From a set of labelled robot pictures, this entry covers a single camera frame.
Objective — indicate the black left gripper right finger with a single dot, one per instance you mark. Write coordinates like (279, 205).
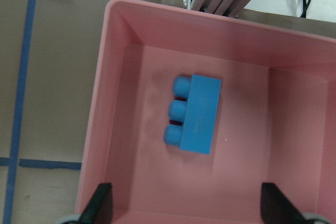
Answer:
(275, 207)

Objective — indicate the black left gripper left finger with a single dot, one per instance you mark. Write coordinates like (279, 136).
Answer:
(100, 206)

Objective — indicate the blue toy block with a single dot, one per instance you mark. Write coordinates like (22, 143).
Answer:
(195, 108)

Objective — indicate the pink plastic box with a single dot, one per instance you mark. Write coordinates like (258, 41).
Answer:
(275, 121)

